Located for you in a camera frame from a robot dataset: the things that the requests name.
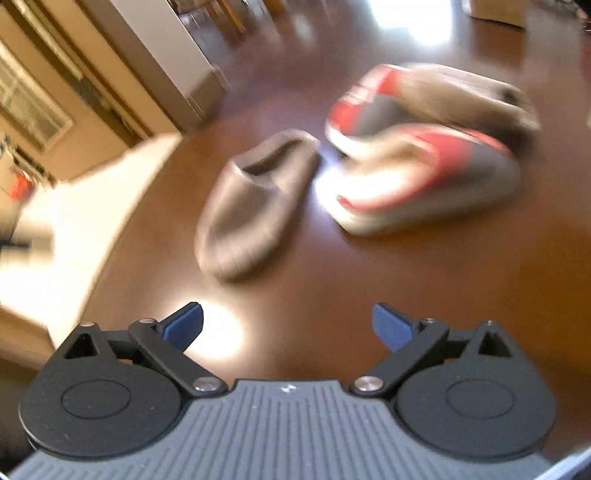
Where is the beige quilted slipper front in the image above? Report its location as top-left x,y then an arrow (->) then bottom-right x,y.
194,129 -> 321,280

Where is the beige quilted slipper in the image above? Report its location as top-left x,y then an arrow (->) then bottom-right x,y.
396,63 -> 541,134
194,129 -> 321,280

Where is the red grey slipper front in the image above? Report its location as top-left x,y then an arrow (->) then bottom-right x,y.
317,123 -> 521,236

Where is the red grey slipper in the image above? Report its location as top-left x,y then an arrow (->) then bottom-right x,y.
317,123 -> 521,236
325,64 -> 418,159

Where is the red grey slipper back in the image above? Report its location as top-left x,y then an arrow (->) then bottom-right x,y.
325,64 -> 418,159

